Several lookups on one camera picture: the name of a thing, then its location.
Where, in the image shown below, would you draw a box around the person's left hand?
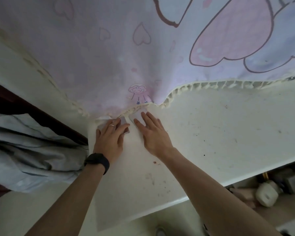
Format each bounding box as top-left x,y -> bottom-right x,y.
93,118 -> 131,165

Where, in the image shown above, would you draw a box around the person's right hand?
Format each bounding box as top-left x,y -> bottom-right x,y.
134,111 -> 174,162

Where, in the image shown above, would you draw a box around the large grey square palette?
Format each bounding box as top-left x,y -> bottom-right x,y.
97,117 -> 130,134

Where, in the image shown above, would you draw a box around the small grey square palette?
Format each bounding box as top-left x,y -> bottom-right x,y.
129,109 -> 149,126

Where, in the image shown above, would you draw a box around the purple drawer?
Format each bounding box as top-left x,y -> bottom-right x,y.
225,161 -> 295,236

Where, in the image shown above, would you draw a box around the person's right forearm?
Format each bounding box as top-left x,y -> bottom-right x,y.
160,147 -> 281,236

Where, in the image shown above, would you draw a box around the person's left forearm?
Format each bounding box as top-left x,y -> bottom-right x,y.
26,163 -> 106,236

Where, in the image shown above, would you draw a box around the white dressing table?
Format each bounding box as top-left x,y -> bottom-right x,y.
87,78 -> 295,234

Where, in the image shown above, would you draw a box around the black smartwatch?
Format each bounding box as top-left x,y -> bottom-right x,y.
84,152 -> 110,175

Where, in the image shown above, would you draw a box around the white hanging garment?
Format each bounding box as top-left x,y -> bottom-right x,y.
0,113 -> 89,193

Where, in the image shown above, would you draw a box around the dark red wooden door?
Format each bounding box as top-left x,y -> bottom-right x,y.
0,79 -> 89,236

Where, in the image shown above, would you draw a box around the pink cartoon cloth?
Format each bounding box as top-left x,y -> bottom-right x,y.
0,0 -> 295,121

